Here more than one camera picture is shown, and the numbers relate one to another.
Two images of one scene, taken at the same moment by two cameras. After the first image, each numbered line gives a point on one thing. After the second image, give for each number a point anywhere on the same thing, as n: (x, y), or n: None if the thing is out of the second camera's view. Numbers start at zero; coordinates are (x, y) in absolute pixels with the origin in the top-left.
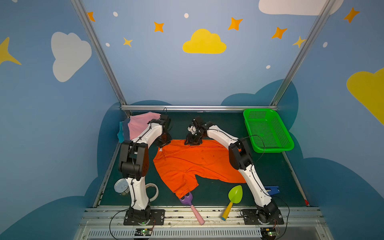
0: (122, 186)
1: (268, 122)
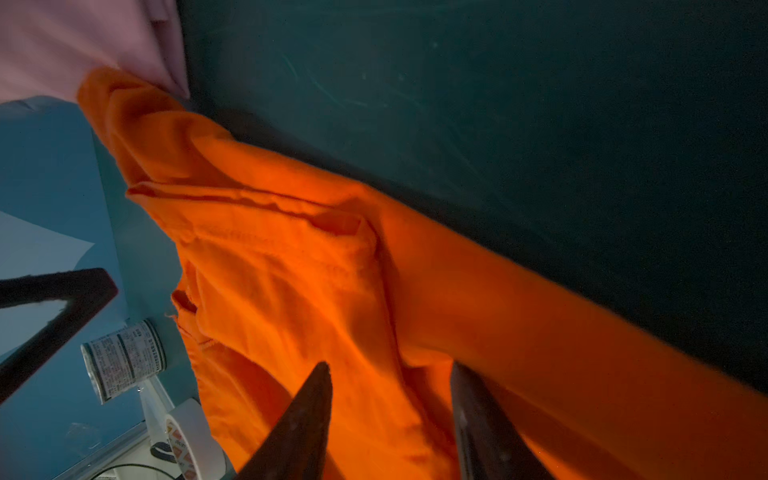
0: (123, 357)
1: None
